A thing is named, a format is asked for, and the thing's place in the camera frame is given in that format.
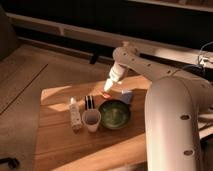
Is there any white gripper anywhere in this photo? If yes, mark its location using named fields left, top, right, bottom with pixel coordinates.
left=104, top=62, right=128, bottom=92

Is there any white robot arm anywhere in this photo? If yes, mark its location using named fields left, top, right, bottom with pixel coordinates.
left=104, top=46, right=213, bottom=171

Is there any white ceramic cup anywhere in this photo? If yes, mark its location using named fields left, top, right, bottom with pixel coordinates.
left=82, top=109, right=101, bottom=132

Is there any blue cloth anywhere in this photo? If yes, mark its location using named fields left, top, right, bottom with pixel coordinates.
left=120, top=90, right=133, bottom=104

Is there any black striped object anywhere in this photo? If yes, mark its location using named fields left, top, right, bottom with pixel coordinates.
left=85, top=95, right=95, bottom=110

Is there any green bowl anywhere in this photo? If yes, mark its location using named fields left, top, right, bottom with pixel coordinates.
left=99, top=99, right=131, bottom=130

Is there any white bottle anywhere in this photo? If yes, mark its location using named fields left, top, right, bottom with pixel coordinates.
left=69, top=97, right=82, bottom=131

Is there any black chair caster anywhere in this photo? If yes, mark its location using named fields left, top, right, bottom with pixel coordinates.
left=0, top=158, right=19, bottom=169

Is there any white cable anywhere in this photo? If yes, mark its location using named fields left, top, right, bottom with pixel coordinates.
left=181, top=41, right=213, bottom=72

